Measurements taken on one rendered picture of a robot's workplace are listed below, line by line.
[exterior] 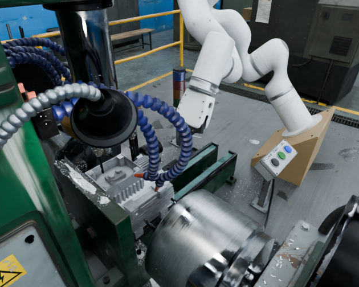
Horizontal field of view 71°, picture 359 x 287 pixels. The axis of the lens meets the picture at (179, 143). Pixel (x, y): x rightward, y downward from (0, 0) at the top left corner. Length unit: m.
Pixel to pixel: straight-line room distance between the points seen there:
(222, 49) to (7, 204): 0.59
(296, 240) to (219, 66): 0.46
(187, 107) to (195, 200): 0.28
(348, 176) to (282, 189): 0.34
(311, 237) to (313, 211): 0.58
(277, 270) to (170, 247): 0.21
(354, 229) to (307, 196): 0.88
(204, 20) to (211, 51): 0.13
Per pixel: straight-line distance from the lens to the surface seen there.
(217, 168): 1.03
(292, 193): 1.20
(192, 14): 0.83
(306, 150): 1.14
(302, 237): 0.58
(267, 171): 0.87
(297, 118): 1.25
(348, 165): 1.48
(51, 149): 0.91
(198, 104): 0.72
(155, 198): 0.74
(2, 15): 5.84
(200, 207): 0.57
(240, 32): 1.16
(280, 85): 1.23
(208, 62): 0.71
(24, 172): 0.37
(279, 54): 1.21
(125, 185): 0.69
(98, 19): 0.51
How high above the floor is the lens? 1.60
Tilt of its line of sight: 35 degrees down
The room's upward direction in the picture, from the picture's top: straight up
